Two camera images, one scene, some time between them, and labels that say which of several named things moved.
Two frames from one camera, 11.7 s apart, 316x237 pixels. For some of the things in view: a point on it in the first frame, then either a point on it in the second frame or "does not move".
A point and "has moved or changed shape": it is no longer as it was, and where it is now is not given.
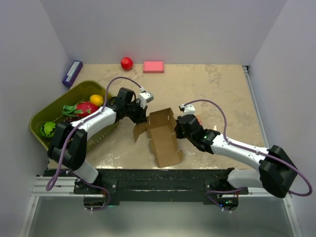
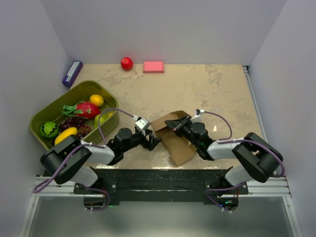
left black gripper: (141, 117) -> (152, 141)
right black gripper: (177, 129) does not move
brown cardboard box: (161, 126) has moved or changed shape
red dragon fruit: (81, 109) does not move
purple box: (72, 73) does not move
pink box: (151, 67) does not move
